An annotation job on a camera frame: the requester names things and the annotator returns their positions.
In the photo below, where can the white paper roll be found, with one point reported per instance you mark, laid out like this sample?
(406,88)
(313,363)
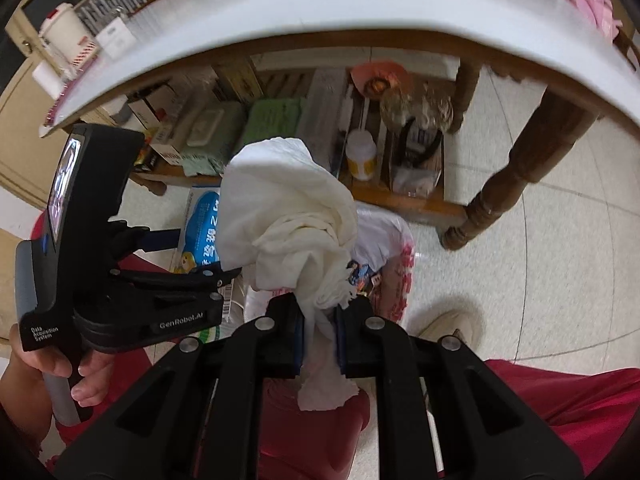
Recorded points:
(47,77)

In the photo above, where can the white red-printed plastic bag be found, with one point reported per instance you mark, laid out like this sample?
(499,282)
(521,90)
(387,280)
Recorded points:
(385,240)

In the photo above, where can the white bottle yellow label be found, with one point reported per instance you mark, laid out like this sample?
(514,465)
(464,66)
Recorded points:
(360,152)

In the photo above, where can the person's beige shoe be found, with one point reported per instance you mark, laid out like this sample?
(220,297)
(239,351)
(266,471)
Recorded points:
(450,327)

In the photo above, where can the glass jar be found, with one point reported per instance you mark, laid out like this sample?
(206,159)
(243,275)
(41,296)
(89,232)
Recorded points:
(415,105)

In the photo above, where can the white tissue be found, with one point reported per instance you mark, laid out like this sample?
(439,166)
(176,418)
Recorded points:
(285,210)

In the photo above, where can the pale green wet wipes pack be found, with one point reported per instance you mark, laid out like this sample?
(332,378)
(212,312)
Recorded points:
(210,130)

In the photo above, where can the wooden slatted table shelf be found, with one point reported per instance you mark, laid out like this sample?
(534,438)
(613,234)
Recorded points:
(400,202)

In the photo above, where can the cream wooden door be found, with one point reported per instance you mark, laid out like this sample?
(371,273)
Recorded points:
(20,110)

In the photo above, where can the brown wooden table leg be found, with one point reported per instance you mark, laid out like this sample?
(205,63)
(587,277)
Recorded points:
(465,95)
(505,185)

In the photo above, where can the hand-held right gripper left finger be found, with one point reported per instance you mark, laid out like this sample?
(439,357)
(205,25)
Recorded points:
(298,342)

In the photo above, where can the blue and white medicine box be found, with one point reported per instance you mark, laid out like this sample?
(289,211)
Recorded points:
(200,220)

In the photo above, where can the pink plastic object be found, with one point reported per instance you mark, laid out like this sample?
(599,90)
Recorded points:
(372,72)

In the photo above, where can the clear plastic container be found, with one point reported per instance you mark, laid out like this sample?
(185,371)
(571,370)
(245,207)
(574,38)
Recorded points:
(415,175)

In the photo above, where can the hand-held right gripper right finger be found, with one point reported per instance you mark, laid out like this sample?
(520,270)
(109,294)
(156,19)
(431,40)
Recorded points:
(341,345)

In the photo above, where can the person's red pants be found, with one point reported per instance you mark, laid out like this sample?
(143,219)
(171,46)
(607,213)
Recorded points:
(550,410)

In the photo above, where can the black yellow small box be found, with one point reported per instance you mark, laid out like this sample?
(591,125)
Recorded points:
(147,157)

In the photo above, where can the person's left hand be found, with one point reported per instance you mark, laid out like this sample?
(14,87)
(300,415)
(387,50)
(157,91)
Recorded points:
(30,385)

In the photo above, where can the white and black box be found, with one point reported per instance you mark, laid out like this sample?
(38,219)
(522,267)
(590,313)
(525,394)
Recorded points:
(150,107)

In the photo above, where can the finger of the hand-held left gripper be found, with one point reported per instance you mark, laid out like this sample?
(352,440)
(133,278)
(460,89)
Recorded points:
(162,241)
(175,280)

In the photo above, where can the grey radiator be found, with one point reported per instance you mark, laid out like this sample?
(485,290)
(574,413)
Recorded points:
(107,2)

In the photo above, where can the white red-printed paper cup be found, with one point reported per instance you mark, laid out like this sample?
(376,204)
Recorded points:
(62,30)

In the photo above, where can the small white carton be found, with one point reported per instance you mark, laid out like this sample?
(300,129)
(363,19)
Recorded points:
(115,37)

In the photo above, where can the green towel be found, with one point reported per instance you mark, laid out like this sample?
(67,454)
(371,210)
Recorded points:
(270,122)

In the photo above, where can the brown printed box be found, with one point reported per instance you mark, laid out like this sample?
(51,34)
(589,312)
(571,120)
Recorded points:
(240,80)

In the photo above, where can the pink plastic bag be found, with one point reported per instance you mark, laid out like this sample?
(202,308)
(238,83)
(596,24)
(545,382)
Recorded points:
(592,2)

